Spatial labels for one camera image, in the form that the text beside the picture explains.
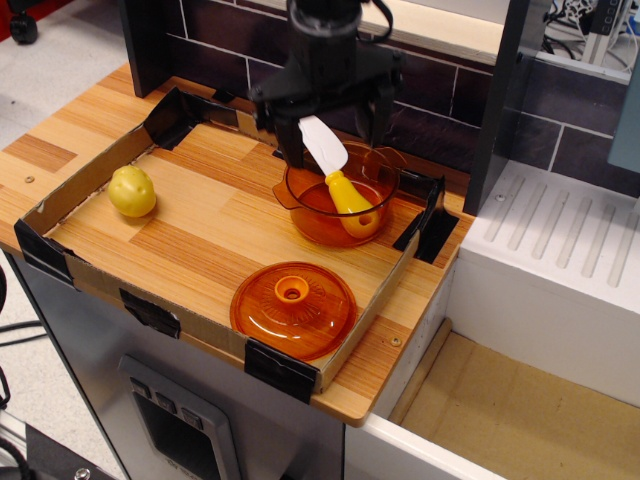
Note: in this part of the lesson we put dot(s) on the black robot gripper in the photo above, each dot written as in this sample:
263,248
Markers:
330,66

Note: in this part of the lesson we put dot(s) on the yellow handled white toy knife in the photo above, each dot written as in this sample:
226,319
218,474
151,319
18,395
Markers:
356,212

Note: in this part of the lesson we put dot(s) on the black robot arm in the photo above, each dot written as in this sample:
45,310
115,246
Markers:
325,7

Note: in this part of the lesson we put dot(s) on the orange transparent plastic pot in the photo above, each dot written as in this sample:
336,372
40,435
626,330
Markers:
374,173

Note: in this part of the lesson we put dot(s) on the taped cardboard fence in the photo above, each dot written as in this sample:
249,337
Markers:
215,222

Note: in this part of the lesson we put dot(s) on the orange transparent pot lid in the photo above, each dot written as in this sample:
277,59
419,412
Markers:
301,309

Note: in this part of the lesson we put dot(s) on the yellow toy potato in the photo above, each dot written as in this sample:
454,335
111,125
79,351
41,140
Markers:
131,192

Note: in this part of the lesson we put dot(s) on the white toy sink unit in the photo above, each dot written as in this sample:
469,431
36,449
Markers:
527,366

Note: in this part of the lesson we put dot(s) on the black caster wheel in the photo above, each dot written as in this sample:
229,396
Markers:
23,29

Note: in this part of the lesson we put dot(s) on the grey toy oven front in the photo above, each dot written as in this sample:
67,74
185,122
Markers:
193,435

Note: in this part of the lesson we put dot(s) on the dark grey vertical post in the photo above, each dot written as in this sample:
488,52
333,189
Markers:
521,41

